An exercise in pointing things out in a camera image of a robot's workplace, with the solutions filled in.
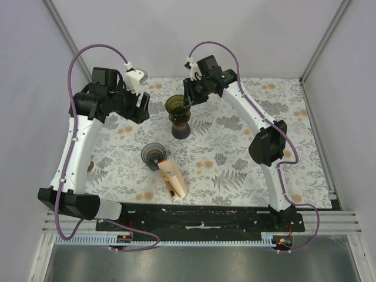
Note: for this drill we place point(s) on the aluminium frame post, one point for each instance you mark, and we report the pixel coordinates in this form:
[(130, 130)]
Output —
[(329, 32), (67, 37)]

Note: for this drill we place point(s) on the left aluminium frame post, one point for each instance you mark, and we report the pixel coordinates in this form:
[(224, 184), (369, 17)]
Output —
[(67, 37)]

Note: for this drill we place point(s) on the olive green dripper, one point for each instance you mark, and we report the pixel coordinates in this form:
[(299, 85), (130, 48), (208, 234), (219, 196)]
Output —
[(175, 105)]

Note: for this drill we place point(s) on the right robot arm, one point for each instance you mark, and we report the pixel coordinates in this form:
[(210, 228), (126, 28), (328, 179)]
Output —
[(269, 141)]

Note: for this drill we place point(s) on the grey clear dripper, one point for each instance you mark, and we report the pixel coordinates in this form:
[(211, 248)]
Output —
[(154, 153)]

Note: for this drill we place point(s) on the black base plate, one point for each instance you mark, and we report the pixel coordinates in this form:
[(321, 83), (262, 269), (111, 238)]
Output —
[(200, 222)]

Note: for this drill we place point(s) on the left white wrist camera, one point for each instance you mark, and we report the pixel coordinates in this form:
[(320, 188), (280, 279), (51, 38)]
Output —
[(134, 78)]

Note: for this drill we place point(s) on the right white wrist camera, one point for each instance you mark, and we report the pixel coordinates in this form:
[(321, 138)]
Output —
[(195, 73)]

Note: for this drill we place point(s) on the floral table mat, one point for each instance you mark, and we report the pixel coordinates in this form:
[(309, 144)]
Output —
[(214, 159)]

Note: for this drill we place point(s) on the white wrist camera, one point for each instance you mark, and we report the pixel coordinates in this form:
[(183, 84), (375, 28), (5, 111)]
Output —
[(134, 78), (195, 73)]

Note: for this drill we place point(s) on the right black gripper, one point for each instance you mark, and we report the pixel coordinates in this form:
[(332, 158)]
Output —
[(190, 96)]

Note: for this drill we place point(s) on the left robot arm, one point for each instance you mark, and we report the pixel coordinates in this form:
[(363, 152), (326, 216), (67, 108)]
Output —
[(109, 92)]

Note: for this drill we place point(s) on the red grey coffee server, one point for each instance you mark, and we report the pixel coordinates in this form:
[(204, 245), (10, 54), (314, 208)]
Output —
[(180, 125)]

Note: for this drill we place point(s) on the white slotted cable duct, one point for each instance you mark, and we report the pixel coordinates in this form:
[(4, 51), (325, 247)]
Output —
[(116, 240)]

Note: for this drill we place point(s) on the right aluminium frame post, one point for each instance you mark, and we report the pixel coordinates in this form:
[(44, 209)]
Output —
[(329, 32)]

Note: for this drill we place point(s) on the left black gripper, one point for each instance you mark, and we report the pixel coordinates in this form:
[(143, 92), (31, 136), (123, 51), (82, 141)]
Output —
[(136, 114)]

